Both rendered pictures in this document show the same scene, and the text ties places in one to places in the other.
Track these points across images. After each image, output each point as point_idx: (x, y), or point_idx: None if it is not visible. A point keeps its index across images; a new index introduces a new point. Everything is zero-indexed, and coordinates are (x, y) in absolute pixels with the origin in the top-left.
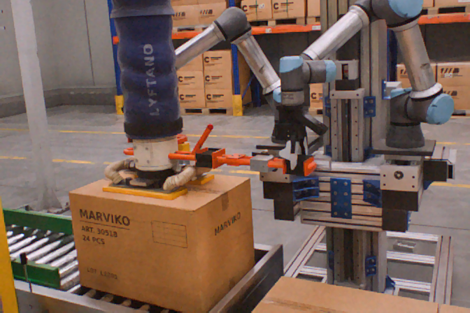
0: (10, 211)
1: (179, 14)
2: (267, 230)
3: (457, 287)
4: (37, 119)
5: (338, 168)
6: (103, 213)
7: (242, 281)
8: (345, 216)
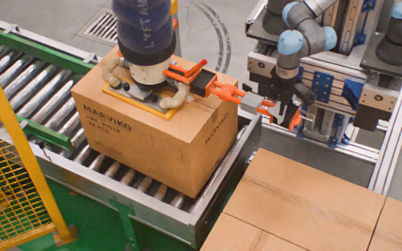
0: (1, 35)
1: None
2: (248, 8)
3: None
4: None
5: (324, 65)
6: (106, 115)
7: (226, 165)
8: (323, 101)
